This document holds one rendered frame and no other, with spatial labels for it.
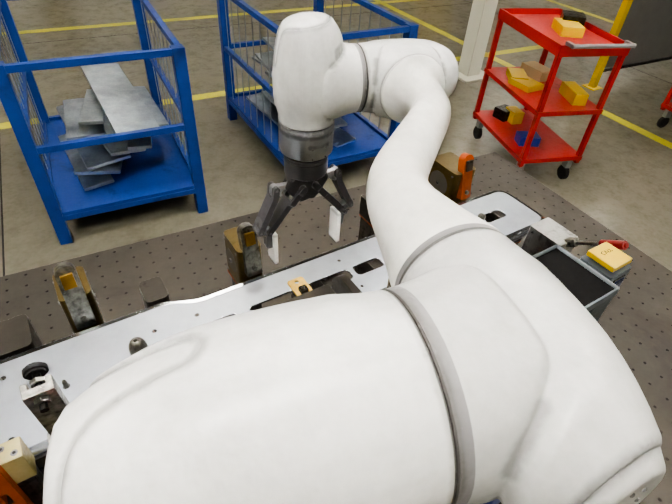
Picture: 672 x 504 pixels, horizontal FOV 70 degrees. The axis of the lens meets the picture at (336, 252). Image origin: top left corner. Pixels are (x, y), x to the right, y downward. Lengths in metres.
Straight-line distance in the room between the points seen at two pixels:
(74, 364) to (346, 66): 0.69
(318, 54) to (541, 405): 0.56
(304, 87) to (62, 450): 0.57
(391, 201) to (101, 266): 1.32
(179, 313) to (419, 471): 0.82
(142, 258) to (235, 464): 1.43
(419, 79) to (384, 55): 0.07
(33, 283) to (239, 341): 1.44
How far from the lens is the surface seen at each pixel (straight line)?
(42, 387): 0.71
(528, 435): 0.27
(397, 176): 0.45
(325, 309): 0.26
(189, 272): 1.55
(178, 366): 0.25
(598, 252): 1.06
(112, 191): 2.97
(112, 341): 1.01
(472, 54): 5.14
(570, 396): 0.27
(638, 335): 1.66
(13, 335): 1.13
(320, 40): 0.72
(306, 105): 0.73
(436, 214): 0.38
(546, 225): 1.27
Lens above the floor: 1.74
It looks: 41 degrees down
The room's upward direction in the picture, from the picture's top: 4 degrees clockwise
